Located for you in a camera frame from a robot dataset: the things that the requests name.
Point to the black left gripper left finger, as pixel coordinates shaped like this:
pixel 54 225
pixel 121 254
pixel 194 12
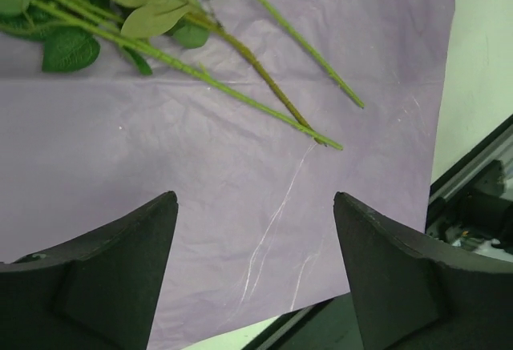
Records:
pixel 96 291

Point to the yellow and pink flower bunch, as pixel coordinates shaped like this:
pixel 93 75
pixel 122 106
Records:
pixel 69 30

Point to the pink and purple wrapping paper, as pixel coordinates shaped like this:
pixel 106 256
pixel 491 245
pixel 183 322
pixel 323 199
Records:
pixel 255 235

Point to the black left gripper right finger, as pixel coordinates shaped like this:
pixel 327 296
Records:
pixel 411 291

